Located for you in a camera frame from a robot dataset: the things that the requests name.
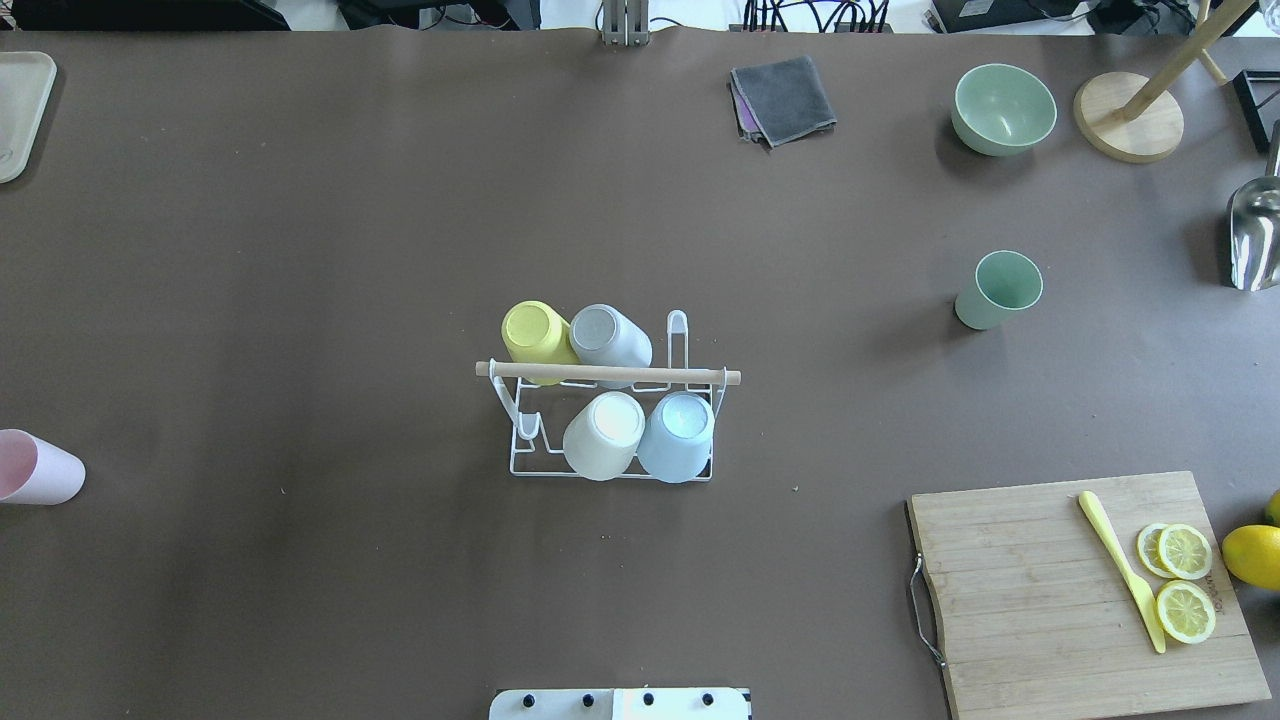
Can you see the green cup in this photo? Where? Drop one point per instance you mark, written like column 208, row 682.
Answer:
column 1003, row 283

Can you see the pink cup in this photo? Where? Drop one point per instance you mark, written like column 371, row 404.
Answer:
column 34, row 472

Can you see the grey cup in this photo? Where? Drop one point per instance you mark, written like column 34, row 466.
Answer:
column 602, row 336

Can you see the cream white cup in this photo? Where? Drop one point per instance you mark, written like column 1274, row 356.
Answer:
column 600, row 443

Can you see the light blue cup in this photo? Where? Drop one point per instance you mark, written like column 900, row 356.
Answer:
column 676, row 442

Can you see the yellow cup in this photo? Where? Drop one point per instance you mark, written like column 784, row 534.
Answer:
column 534, row 332

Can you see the grey folded cloth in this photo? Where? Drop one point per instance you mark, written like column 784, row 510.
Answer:
column 779, row 102

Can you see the green bowl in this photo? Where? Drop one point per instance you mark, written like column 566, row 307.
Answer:
column 1000, row 110

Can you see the wooden cutting board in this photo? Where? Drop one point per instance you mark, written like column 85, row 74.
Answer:
column 1033, row 619

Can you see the wooden mug tree stand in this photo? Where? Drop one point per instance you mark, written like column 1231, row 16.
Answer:
column 1133, row 118

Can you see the yellow plastic knife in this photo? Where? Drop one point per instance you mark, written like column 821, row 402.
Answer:
column 1139, row 589

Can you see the lemon slice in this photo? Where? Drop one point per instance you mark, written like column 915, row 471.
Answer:
column 1186, row 612
column 1184, row 552

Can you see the metal scoop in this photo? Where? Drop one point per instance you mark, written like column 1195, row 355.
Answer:
column 1253, row 212

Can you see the whole yellow lemon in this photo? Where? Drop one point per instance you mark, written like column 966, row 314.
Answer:
column 1251, row 554

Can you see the cream plastic tray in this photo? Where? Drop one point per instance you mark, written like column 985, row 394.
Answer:
column 27, row 78

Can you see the white wire cup holder rack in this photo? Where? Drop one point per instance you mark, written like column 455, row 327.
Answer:
column 541, row 400

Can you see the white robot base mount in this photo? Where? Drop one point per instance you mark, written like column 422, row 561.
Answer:
column 623, row 703

